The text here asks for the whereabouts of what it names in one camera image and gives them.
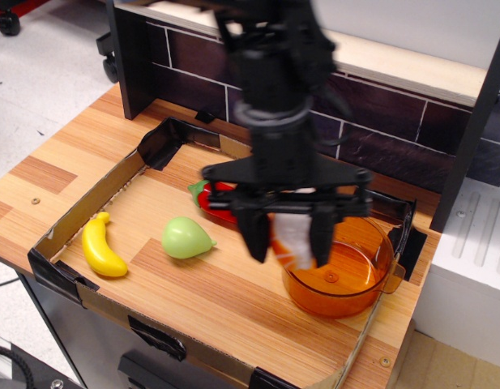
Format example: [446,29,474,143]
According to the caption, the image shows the dark brick backsplash panel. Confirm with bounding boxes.
[106,1,500,230]

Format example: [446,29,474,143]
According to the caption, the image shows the black chair caster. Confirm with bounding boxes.
[0,10,21,36]

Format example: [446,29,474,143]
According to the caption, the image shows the toy salmon sushi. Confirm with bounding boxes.
[271,213,316,271]

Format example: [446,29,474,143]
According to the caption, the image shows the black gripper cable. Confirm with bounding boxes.
[314,84,354,147]

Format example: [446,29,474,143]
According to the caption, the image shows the green toy pear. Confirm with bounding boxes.
[161,216,217,259]

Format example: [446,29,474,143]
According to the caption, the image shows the orange transparent plastic pot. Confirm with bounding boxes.
[283,217,405,318]

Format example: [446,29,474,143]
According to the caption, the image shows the red toy chili pepper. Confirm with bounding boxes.
[187,179,250,232]

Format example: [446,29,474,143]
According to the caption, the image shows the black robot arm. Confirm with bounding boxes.
[199,1,371,269]

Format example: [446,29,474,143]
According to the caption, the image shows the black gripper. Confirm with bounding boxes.
[202,109,372,267]

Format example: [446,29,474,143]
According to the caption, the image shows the white ribbed cabinet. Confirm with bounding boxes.
[413,178,500,366]

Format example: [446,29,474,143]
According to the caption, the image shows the cardboard fence with black tape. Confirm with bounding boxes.
[28,118,411,388]

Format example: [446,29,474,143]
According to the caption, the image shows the black caster wheel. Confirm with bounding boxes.
[96,32,118,83]

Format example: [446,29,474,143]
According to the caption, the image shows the yellow toy banana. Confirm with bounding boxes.
[82,212,128,277]

